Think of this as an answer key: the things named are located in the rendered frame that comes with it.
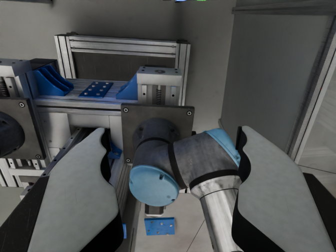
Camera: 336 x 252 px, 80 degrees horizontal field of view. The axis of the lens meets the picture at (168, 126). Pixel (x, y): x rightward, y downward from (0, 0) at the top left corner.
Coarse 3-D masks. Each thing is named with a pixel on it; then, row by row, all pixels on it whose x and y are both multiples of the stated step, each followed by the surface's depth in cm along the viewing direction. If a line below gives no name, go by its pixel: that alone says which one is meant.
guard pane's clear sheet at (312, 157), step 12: (324, 84) 60; (324, 96) 60; (324, 108) 60; (312, 120) 65; (324, 120) 60; (312, 132) 65; (324, 132) 60; (300, 144) 71; (312, 144) 65; (324, 144) 60; (300, 156) 71; (312, 156) 66; (324, 156) 61; (312, 168) 66; (324, 168) 61; (324, 180) 61
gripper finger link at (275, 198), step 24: (240, 144) 12; (264, 144) 10; (240, 168) 10; (264, 168) 9; (288, 168) 9; (240, 192) 7; (264, 192) 7; (288, 192) 7; (240, 216) 7; (264, 216) 7; (288, 216) 7; (312, 216) 7; (240, 240) 7; (264, 240) 6; (288, 240) 6; (312, 240) 6
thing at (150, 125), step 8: (144, 120) 62; (152, 120) 60; (160, 120) 60; (168, 120) 62; (136, 128) 62; (144, 128) 59; (152, 128) 58; (160, 128) 58; (168, 128) 59; (176, 128) 63; (136, 136) 60; (144, 136) 57; (152, 136) 56; (160, 136) 56; (168, 136) 57; (176, 136) 61; (136, 144) 58
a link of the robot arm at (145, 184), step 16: (144, 144) 53; (160, 144) 53; (144, 160) 47; (160, 160) 46; (144, 176) 43; (160, 176) 44; (176, 176) 45; (144, 192) 46; (160, 192) 45; (176, 192) 45
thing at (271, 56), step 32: (256, 0) 102; (288, 0) 75; (256, 32) 102; (288, 32) 76; (320, 32) 60; (256, 64) 103; (288, 64) 76; (224, 96) 160; (256, 96) 103; (288, 96) 76; (224, 128) 162; (256, 128) 104; (288, 128) 76
